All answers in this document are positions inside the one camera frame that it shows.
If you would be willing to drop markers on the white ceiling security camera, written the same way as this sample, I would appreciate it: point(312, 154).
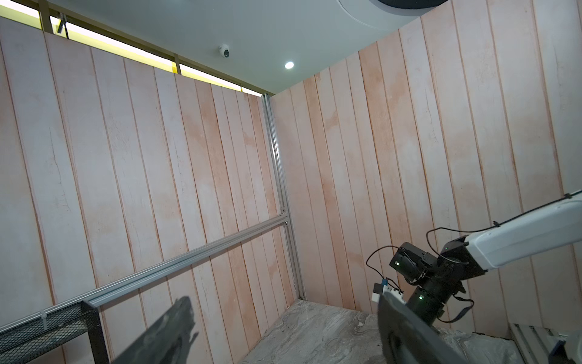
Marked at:
point(224, 51)

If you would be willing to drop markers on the aluminium front rail frame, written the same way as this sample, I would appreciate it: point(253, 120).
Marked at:
point(541, 345)

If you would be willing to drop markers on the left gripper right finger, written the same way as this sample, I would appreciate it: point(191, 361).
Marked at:
point(407, 339)

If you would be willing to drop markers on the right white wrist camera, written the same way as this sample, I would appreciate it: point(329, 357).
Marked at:
point(386, 288)

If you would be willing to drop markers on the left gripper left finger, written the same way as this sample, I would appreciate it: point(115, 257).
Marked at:
point(168, 340)

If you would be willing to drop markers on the black mesh wall basket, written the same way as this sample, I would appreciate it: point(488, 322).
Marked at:
point(34, 337)

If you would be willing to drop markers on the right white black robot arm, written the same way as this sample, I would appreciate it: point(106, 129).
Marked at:
point(439, 277)

